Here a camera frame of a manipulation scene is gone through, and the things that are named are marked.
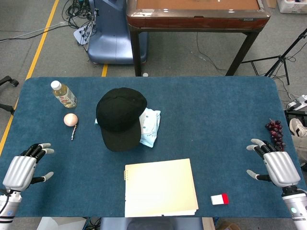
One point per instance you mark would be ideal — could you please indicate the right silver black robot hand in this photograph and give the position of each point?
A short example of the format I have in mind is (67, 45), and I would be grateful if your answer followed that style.
(281, 167)

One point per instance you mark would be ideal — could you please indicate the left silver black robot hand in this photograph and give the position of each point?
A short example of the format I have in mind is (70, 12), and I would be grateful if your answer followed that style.
(20, 171)

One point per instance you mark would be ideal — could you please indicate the black baseball cap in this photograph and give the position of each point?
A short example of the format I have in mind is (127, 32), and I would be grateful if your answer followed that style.
(120, 115)

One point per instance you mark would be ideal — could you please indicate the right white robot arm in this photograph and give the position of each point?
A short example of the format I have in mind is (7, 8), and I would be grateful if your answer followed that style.
(296, 210)

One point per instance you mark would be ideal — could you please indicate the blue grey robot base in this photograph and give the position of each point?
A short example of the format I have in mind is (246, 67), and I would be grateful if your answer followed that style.
(112, 40)

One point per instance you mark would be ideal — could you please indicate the beige trouser leg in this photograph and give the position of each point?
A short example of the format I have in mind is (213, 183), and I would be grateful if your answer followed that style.
(302, 149)

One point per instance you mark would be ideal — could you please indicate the purple grape bunch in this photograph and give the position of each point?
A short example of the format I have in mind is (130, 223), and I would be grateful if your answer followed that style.
(275, 131)

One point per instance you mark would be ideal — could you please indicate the white sneaker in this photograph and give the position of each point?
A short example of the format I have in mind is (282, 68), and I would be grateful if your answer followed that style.
(297, 128)

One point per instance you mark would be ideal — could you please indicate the white power strip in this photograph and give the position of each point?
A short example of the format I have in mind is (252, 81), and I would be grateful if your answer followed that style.
(297, 101)

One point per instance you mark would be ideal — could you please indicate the small red white box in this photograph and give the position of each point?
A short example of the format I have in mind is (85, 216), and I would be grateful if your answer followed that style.
(219, 199)

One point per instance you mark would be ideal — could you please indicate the pink ball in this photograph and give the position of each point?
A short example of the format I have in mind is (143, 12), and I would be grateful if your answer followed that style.
(70, 119)

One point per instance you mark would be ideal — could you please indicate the plastic bottle with yellow drink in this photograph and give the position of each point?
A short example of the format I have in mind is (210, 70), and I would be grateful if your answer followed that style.
(64, 95)

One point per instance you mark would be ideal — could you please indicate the black office chair base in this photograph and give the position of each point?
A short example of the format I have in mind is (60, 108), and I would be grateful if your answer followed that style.
(10, 81)

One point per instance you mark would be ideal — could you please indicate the blue felt table mat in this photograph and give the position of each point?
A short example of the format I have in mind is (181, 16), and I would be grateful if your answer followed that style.
(204, 119)

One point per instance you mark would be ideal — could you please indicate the black tripod stand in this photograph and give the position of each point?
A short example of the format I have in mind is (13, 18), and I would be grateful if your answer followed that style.
(279, 61)

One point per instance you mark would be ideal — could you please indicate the light blue wet wipes pack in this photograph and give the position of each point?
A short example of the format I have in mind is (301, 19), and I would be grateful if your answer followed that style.
(151, 127)

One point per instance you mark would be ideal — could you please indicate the white multi socket board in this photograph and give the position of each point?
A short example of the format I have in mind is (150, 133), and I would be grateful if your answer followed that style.
(81, 34)

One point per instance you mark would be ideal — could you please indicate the white storage crate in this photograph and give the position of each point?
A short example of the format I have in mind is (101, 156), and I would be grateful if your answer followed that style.
(292, 6)

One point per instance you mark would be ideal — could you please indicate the cardboard box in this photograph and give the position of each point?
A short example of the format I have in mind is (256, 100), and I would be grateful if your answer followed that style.
(271, 3)

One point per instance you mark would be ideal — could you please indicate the brown mahjong table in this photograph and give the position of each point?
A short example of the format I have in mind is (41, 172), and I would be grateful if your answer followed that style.
(196, 20)

